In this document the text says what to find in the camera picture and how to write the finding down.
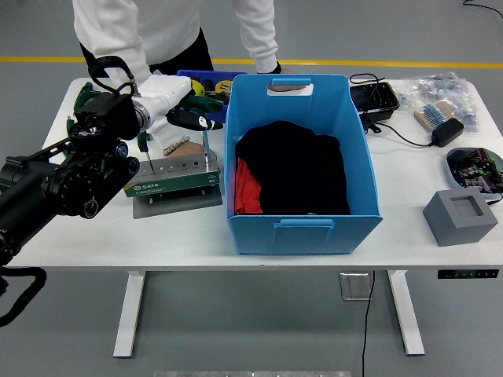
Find person's right hand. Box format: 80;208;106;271
167;140;206;159

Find black cloth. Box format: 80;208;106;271
234;120;351;216

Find beaded bracelet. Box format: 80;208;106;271
162;135;192;157

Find large blue plastic box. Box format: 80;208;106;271
223;73;384;256

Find resistor tape strip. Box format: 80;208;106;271
413;100;459;130

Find black plastic tray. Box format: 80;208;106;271
348;82;401;123

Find black power adapter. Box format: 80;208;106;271
431;117;465;148

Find light blue plate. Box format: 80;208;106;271
446;147;503;196

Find clear bags of components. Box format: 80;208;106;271
392;71;480;134

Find black table control panel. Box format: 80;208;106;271
437;269;500;280

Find red cloth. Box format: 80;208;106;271
234;157;263;215

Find large green T-handle hex key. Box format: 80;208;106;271
178;93;226;165

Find thin black floor cable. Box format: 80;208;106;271
462;0;503;19

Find grey foam block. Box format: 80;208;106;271
422;188;499;248

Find black wristband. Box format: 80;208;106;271
256;60;283;75

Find white table leg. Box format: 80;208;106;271
387;269;426;357
112;270;147;359

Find green grey hex key stand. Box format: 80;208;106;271
123;151;224;220

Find silver floor socket plate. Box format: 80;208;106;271
339;272;373;302

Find person's left hand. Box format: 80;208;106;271
268;68;312;93

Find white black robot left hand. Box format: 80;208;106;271
135;74;225;133

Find pile of electronic parts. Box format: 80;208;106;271
447;148;503;194

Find small dark blue bin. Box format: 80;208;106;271
175;69;248;123

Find black adapter cable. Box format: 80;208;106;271
348;73;437;148

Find person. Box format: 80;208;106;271
72;0;281;78

